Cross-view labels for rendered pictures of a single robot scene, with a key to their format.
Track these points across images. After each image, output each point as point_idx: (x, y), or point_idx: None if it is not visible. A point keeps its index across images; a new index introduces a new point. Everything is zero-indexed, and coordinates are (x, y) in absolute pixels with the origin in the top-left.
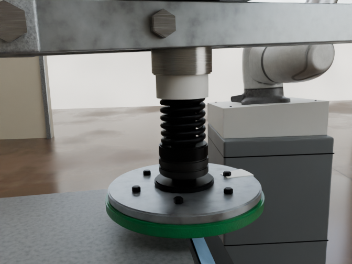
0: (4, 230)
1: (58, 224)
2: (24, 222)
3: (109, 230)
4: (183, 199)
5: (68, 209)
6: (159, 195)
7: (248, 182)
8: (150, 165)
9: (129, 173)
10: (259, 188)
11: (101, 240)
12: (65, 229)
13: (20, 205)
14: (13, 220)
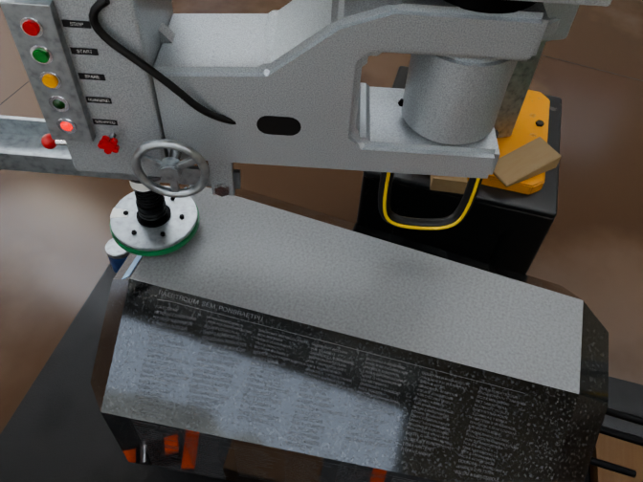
0: (246, 261)
1: (219, 253)
2: (235, 265)
3: (197, 237)
4: (168, 200)
5: (208, 269)
6: (175, 208)
7: (125, 202)
8: (151, 247)
9: (170, 241)
10: (128, 194)
11: (205, 231)
12: (217, 248)
13: (233, 289)
14: (240, 270)
